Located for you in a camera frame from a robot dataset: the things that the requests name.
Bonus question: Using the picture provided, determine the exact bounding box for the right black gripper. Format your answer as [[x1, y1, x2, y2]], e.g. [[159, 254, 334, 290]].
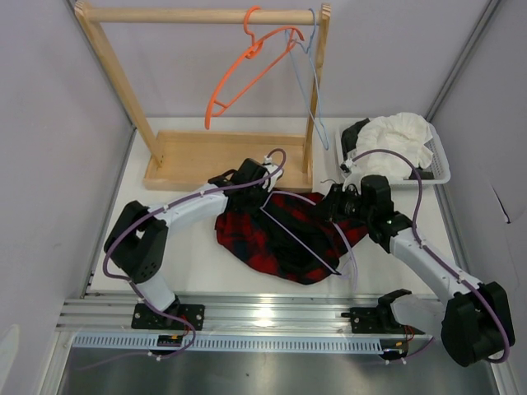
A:
[[310, 183, 373, 223]]

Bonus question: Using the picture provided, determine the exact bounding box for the lilac plastic hanger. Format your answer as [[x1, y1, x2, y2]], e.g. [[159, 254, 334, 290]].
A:
[[259, 190, 366, 290]]

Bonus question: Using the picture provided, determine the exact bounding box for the red black plaid skirt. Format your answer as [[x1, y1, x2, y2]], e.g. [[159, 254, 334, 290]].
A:
[[215, 192, 367, 286]]

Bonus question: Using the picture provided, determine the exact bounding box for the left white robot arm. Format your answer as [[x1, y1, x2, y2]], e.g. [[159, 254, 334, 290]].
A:
[[103, 156, 284, 329]]

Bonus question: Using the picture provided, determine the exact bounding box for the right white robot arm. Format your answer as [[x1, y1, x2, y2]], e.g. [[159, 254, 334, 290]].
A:
[[317, 175, 515, 367]]

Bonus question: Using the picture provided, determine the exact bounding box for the orange plastic hanger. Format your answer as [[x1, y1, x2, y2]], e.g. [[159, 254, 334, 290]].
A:
[[204, 6, 305, 130]]

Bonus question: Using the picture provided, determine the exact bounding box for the black garment in basket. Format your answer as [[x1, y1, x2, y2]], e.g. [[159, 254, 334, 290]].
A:
[[341, 118, 370, 157]]

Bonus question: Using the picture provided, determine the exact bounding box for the white plastic basket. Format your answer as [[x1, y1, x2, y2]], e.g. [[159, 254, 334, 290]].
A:
[[334, 123, 450, 188]]

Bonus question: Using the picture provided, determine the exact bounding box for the wooden clothes rack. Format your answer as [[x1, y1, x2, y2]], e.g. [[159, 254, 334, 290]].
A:
[[74, 1, 332, 192]]

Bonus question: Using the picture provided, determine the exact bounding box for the white crumpled cloth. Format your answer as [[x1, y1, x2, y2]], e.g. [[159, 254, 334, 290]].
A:
[[352, 113, 433, 181]]

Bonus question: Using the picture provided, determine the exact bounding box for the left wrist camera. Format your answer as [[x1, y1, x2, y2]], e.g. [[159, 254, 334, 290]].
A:
[[262, 156, 283, 174]]

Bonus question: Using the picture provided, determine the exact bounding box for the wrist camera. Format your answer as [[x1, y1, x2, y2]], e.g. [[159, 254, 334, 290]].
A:
[[341, 159, 364, 190], [262, 156, 283, 174]]

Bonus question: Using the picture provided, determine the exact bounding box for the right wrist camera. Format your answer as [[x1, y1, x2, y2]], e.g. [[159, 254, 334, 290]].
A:
[[341, 159, 364, 190]]

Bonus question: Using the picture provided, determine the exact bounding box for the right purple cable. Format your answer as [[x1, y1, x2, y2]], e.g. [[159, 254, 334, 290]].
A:
[[341, 148, 516, 364]]

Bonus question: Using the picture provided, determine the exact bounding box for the purple cable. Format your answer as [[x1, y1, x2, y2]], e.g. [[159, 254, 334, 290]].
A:
[[341, 148, 516, 364], [101, 147, 287, 326]]

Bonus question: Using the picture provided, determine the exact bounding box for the light blue wire hanger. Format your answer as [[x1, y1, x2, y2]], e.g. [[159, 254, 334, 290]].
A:
[[284, 7, 330, 151]]

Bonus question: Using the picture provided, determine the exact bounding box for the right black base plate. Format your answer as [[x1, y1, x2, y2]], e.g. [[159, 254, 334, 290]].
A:
[[340, 307, 412, 335]]

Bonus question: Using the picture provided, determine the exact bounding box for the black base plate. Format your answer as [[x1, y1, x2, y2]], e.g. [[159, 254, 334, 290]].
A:
[[131, 303, 206, 330], [340, 307, 412, 335]]

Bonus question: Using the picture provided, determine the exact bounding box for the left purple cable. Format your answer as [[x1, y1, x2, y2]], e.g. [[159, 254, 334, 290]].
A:
[[101, 147, 287, 326]]

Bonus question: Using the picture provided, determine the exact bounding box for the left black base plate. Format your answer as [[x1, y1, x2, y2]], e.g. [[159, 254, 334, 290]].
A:
[[131, 303, 206, 330]]

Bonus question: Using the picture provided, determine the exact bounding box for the aluminium mounting rail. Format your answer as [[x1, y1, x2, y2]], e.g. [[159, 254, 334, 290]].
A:
[[56, 291, 406, 337]]

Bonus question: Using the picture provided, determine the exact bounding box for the slotted cable duct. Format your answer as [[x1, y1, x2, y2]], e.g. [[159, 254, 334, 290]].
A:
[[72, 332, 383, 355]]

